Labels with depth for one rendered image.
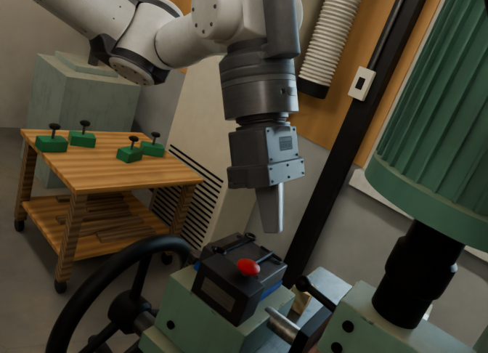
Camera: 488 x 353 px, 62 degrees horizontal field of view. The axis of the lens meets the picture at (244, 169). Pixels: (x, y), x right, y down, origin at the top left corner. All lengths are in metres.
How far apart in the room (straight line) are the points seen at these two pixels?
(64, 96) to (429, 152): 2.31
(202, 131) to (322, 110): 0.61
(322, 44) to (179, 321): 1.49
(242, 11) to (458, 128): 0.25
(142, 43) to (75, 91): 1.87
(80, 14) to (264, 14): 0.32
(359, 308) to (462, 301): 1.48
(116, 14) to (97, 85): 1.90
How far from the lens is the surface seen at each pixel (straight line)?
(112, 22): 0.69
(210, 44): 0.57
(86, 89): 2.56
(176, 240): 0.69
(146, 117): 3.00
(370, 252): 2.00
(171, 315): 0.60
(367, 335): 0.47
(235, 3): 0.46
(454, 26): 0.38
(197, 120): 2.16
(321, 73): 1.89
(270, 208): 0.49
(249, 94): 0.45
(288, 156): 0.49
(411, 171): 0.37
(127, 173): 1.87
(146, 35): 0.69
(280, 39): 0.44
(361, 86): 1.85
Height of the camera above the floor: 1.30
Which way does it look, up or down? 19 degrees down
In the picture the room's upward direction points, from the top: 20 degrees clockwise
